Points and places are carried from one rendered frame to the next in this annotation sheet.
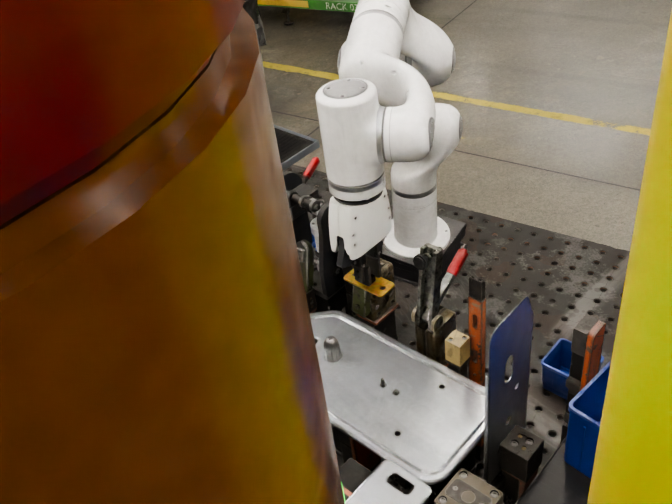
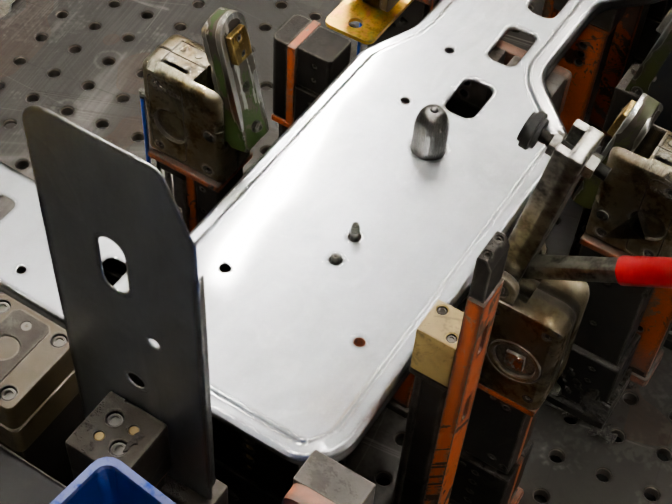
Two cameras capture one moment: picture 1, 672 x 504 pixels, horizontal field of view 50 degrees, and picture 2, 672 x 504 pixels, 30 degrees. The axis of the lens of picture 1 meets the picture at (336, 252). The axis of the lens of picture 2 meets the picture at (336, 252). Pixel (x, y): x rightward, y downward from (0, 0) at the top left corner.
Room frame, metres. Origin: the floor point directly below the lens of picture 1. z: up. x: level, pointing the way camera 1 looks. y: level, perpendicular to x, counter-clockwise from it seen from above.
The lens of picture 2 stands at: (0.67, -0.68, 1.82)
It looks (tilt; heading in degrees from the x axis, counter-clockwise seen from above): 51 degrees down; 72
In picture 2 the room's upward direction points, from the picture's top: 4 degrees clockwise
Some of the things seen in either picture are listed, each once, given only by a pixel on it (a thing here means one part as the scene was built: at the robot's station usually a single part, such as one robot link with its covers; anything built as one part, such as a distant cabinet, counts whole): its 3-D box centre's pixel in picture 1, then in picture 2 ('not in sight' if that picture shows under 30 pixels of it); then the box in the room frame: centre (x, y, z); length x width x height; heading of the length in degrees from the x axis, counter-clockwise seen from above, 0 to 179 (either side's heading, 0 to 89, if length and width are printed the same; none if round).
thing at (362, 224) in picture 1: (360, 214); not in sight; (0.90, -0.05, 1.39); 0.10 x 0.07 x 0.11; 133
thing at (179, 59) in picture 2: not in sight; (202, 190); (0.80, 0.14, 0.87); 0.12 x 0.09 x 0.35; 133
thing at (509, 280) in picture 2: (437, 322); (499, 285); (0.97, -0.17, 1.06); 0.03 x 0.01 x 0.03; 133
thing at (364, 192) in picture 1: (357, 179); not in sight; (0.90, -0.05, 1.45); 0.09 x 0.08 x 0.03; 133
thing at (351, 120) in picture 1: (353, 130); not in sight; (0.89, -0.05, 1.53); 0.09 x 0.08 x 0.13; 74
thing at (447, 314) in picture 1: (437, 375); (505, 408); (1.00, -0.17, 0.88); 0.07 x 0.06 x 0.35; 133
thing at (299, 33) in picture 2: not in sight; (305, 142); (0.92, 0.21, 0.84); 0.11 x 0.08 x 0.29; 133
